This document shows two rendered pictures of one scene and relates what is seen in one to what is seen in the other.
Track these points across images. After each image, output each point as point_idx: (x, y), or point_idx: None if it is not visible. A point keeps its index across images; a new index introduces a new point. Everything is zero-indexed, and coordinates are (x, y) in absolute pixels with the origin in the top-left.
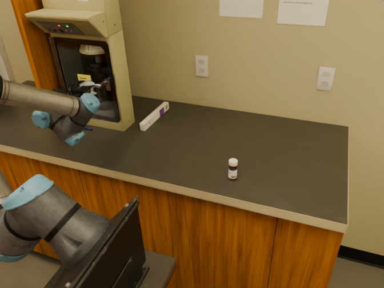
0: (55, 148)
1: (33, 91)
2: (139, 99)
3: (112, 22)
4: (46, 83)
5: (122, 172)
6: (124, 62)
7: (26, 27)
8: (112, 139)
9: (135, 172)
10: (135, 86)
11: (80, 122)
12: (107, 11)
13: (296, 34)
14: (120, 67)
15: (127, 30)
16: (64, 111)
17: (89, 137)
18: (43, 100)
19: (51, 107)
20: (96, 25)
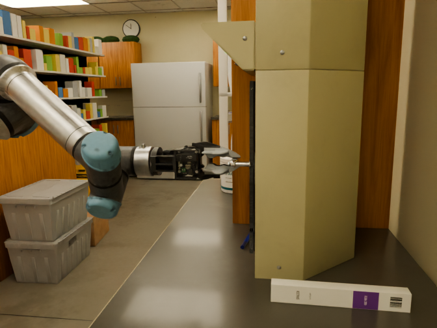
0: (177, 238)
1: (33, 95)
2: (404, 264)
3: (274, 45)
4: (243, 153)
5: (101, 310)
6: (296, 138)
7: (236, 66)
8: (221, 273)
9: (98, 327)
10: (425, 239)
11: (87, 176)
12: (264, 20)
13: None
14: (279, 143)
15: (436, 109)
16: (58, 142)
17: (218, 252)
18: (36, 111)
19: (43, 125)
20: (220, 40)
